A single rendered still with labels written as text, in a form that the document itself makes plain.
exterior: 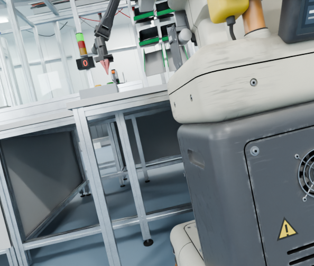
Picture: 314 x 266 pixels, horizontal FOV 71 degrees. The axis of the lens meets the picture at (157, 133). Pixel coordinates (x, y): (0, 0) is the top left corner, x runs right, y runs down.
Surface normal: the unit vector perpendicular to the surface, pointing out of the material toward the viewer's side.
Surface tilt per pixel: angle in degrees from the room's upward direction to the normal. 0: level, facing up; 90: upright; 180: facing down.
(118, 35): 90
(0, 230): 90
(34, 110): 90
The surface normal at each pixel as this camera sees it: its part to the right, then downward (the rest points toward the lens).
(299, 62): 0.16, 0.03
